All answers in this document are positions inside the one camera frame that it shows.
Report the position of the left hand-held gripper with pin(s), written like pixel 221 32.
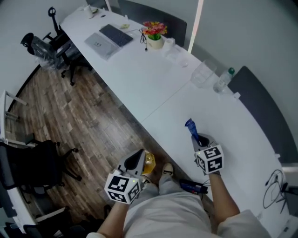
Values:
pixel 130 166

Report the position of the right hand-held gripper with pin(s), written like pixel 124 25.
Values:
pixel 210 158

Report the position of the blue wrapper trash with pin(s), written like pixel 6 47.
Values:
pixel 191 126

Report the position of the person's left forearm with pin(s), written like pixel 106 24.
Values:
pixel 114 216

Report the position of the person's right forearm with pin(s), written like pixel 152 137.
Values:
pixel 223 197

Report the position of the person's beige shoe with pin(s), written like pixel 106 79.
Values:
pixel 146 179
pixel 167 169

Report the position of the blue black power pack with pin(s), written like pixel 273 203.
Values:
pixel 192 186

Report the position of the person's grey trousers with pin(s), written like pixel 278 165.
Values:
pixel 167 186

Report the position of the person's white shirt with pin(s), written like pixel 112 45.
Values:
pixel 167 216

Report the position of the dark desk partition panel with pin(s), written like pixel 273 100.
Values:
pixel 263 104
pixel 163 18

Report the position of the clear bottle green cap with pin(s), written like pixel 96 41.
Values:
pixel 222 81

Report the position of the clear plastic container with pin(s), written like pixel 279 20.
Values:
pixel 203 74

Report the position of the white table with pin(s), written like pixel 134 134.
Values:
pixel 151 81

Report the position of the white paper roll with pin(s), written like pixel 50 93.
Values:
pixel 168 43

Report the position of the silver laptop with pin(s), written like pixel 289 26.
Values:
pixel 100 45

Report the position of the dark keyboard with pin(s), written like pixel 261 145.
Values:
pixel 116 35

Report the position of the white side desk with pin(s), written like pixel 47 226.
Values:
pixel 7 116

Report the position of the white pillar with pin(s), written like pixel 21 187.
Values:
pixel 195 25

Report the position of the potted red yellow flowers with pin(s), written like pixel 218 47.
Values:
pixel 154 35

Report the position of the black mesh office chair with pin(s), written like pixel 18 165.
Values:
pixel 58 46

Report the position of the yellow note pad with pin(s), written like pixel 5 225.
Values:
pixel 125 25

